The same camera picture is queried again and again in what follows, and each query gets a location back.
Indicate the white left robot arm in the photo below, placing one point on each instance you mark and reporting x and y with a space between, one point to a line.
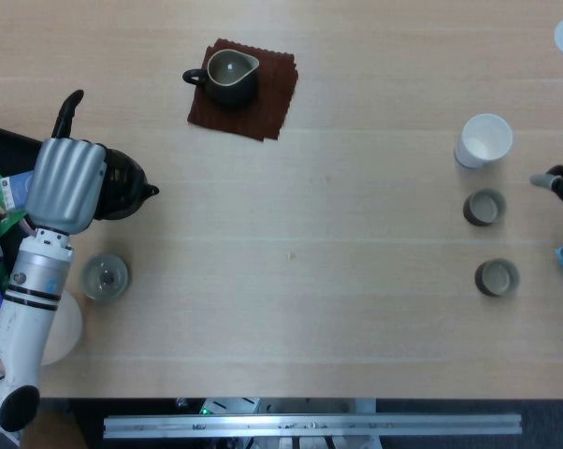
24 327

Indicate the aluminium rail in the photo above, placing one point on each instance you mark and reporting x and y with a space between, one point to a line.
309 425

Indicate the dark brown teacup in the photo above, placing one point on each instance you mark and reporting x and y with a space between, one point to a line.
485 208
496 278

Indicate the white paper cup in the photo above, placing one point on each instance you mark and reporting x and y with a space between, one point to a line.
485 140

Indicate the blue tissue packet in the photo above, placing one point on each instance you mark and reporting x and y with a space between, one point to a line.
17 187

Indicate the green packet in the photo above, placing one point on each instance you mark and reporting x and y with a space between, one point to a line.
8 227

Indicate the red-brown cloth mat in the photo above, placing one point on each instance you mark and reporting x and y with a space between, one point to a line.
244 124

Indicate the black tray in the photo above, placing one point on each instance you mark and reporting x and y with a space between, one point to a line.
10 145

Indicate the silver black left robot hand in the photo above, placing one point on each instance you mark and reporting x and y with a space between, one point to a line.
66 187

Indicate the large beige bowl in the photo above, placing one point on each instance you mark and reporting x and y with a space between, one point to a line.
66 332

